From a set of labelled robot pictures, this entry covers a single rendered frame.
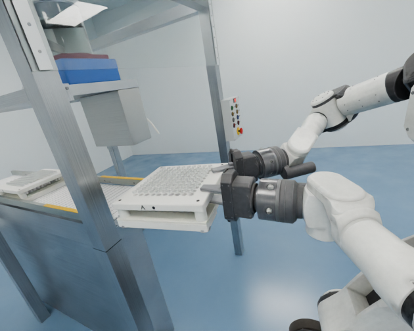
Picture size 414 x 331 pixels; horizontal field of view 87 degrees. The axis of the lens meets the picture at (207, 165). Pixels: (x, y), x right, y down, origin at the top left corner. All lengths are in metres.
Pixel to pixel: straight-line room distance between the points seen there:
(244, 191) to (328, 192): 0.16
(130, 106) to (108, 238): 0.46
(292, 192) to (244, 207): 0.10
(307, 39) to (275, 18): 0.58
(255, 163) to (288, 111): 3.42
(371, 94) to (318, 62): 3.17
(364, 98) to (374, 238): 0.54
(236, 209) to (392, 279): 0.28
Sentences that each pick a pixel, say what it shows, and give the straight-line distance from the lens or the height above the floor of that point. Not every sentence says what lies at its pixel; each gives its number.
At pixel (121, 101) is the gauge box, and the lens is 0.85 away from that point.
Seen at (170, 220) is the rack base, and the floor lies 1.04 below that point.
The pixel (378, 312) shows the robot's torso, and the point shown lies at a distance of 0.76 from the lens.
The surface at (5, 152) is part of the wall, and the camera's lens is 4.18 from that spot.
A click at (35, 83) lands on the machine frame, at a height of 1.38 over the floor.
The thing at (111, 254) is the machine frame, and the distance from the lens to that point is 0.78.
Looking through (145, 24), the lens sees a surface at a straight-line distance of 0.94.
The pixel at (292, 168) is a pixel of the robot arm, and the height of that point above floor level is 1.06.
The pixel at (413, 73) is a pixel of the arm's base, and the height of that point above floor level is 1.26.
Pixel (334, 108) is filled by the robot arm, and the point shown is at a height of 1.17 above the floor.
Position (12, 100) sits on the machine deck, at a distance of 0.77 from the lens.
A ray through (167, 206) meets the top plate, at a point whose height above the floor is 1.08.
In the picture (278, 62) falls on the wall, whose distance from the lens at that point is 3.98.
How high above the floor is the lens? 1.32
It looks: 20 degrees down
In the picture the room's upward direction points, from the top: 10 degrees counter-clockwise
